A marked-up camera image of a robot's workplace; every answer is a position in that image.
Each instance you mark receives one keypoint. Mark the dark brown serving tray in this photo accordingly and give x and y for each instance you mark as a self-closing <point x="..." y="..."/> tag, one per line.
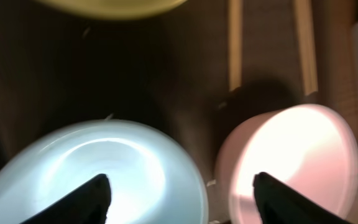
<point x="54" y="75"/>

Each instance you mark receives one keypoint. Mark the pink bowl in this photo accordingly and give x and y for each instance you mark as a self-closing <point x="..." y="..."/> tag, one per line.
<point x="308" y="147"/>

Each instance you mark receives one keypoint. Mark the light blue bowl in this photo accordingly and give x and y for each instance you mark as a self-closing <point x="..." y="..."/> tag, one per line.
<point x="152" y="178"/>

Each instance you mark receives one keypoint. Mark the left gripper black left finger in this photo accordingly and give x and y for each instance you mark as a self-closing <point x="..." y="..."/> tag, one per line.
<point x="88" y="204"/>

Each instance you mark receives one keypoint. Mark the yellow plate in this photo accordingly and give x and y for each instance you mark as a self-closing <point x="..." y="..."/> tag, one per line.
<point x="113" y="10"/>

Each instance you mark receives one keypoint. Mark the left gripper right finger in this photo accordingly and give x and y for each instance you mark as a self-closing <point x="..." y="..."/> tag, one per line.
<point x="278" y="203"/>

